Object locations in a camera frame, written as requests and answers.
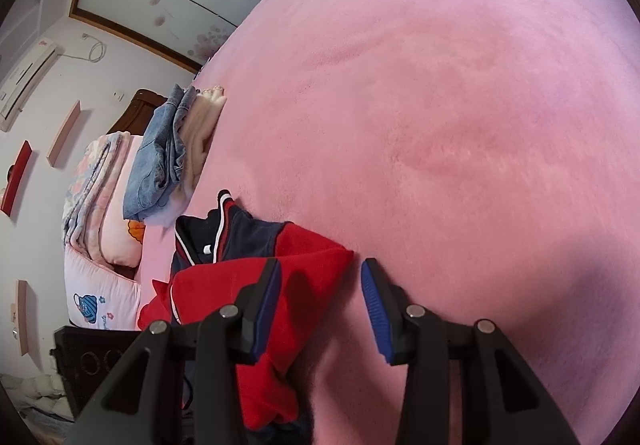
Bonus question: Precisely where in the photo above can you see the dark wooden headboard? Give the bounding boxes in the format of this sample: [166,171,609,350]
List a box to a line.
[107,89,168,136]

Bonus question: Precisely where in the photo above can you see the white air conditioner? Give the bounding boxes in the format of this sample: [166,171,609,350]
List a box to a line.
[0,39,63,132]

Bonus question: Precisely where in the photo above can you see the white cloth pile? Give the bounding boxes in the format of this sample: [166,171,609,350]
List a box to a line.
[0,372,76,421]

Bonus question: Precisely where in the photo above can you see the pink bed blanket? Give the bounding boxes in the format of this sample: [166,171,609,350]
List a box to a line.
[137,0,640,445]

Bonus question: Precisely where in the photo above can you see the folded lavender garment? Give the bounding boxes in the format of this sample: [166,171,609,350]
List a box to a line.
[142,195,188,228]

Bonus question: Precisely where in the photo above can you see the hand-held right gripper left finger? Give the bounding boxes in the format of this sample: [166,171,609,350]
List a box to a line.
[65,257,283,445]

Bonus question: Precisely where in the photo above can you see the folded floral quilt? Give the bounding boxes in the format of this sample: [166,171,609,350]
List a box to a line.
[61,132,132,261]

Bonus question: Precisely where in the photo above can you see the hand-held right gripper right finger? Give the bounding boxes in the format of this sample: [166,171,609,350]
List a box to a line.
[360,257,583,445]

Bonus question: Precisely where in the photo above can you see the pink pillow with orange print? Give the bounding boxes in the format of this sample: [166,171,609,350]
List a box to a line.
[100,135,148,268]

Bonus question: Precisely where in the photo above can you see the red wall shelf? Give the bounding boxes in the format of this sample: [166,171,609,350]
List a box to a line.
[0,140,33,217]

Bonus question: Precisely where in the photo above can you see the black speaker cabinet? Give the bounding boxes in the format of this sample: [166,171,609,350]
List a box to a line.
[50,325,146,421]

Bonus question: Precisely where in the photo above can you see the folded blue jeans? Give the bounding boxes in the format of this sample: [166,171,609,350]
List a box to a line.
[122,84,201,222]

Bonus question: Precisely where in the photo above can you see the folded cream garment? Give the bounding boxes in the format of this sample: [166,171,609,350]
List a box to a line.
[172,85,228,206]

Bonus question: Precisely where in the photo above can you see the red and navy jacket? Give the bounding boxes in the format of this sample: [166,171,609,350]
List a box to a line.
[137,190,355,432]

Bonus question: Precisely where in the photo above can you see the white pillow with blue cartoon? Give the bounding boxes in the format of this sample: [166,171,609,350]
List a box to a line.
[64,245,143,331]

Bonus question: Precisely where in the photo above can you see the white power cable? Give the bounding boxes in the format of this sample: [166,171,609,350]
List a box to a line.
[57,32,107,63]

